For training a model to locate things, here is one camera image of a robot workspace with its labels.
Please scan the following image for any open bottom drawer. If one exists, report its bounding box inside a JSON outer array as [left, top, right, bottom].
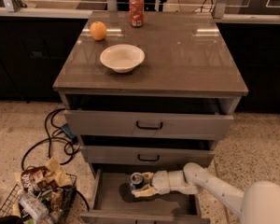
[[80, 170, 210, 224]]

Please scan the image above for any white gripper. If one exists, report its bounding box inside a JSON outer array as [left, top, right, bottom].
[[132, 171, 170, 198]]

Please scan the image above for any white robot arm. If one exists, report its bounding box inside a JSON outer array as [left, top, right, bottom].
[[130, 162, 280, 224]]

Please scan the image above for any orange soda can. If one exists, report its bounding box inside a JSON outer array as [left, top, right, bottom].
[[129, 0, 144, 27]]

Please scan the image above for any grey drawer cabinet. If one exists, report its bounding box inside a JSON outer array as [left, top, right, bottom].
[[52, 10, 249, 224]]

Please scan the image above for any white bowl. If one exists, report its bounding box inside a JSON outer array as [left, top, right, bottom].
[[100, 44, 145, 73]]

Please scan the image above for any blue pepsi can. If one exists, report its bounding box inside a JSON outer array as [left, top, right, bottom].
[[130, 173, 145, 190]]

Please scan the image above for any brown chip bag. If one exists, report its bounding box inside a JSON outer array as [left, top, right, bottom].
[[15, 158, 73, 192]]

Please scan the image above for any drawer with handle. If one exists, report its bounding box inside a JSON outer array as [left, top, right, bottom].
[[64, 110, 233, 140], [81, 146, 214, 166]]

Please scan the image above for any orange fruit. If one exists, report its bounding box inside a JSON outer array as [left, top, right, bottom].
[[90, 21, 107, 41]]

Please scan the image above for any blue power plug box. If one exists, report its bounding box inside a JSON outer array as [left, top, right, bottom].
[[61, 123, 77, 143]]

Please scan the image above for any black wire basket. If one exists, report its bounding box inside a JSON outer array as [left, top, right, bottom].
[[0, 166, 77, 224]]

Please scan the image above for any black floor cable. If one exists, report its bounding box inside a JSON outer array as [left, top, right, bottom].
[[20, 108, 81, 172]]

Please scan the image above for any middle drawer with handle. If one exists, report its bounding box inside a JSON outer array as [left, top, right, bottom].
[[81, 146, 214, 166]]

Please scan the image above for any top drawer with handle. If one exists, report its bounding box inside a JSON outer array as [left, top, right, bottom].
[[64, 110, 233, 140]]

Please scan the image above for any clear plastic bottle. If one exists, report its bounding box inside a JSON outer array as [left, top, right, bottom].
[[20, 192, 49, 222]]

